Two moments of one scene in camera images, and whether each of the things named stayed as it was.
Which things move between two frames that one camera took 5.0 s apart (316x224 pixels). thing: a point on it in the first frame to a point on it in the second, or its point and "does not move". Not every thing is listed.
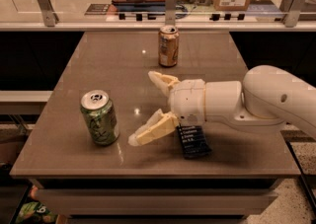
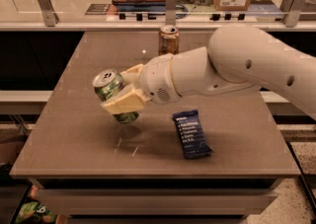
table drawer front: [157, 202] does not move
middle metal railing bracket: [170, 3] does not move
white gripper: [188, 100] to [157, 78]
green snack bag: [36, 212] does not move
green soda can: [101, 115] to [106, 83]
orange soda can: [168, 45] does not move
